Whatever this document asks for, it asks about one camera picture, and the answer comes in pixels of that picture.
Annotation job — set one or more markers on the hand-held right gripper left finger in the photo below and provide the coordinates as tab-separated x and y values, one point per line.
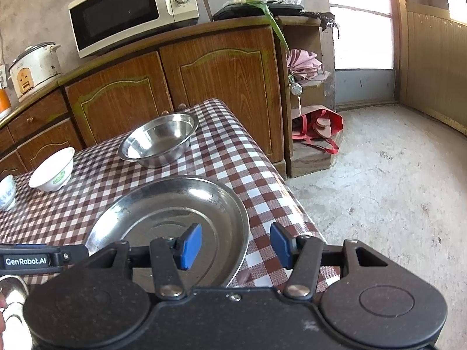
189	246

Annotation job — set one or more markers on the wooden cabinet with drawers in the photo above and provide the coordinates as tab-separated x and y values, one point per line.
36	131

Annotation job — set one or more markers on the white bowl with green print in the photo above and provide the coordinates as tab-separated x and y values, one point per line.
51	171

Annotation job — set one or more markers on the green onion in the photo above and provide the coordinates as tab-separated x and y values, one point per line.
275	22

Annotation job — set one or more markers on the stainless steel plate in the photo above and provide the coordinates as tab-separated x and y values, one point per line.
164	207

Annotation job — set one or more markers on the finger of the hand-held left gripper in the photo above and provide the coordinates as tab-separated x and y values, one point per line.
74	254

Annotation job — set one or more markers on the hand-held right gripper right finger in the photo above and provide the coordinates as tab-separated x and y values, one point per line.
282	246

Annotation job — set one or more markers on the red white checkered tablecloth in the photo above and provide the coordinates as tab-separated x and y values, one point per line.
84	186

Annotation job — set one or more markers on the open wooden shelf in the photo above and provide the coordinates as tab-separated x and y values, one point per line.
310	160

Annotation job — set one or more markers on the red bag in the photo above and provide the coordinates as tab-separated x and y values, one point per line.
321	124

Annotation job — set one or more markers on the stainless steel bowl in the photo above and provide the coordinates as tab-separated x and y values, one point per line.
157	142

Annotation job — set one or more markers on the metal framed glass door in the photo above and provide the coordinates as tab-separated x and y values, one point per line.
365	80

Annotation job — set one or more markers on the small blue patterned white bowl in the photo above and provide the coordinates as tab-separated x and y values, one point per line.
6	193

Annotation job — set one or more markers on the wooden two-door cabinet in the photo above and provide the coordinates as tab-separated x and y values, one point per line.
219	80

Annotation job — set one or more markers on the white rice cooker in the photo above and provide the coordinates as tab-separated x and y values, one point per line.
33	69

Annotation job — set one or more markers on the cream microwave oven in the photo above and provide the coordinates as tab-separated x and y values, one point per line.
120	11

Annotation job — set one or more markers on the orange electric kettle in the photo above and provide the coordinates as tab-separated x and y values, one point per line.
3	102

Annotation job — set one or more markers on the person's left hand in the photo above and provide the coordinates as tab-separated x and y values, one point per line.
2	324

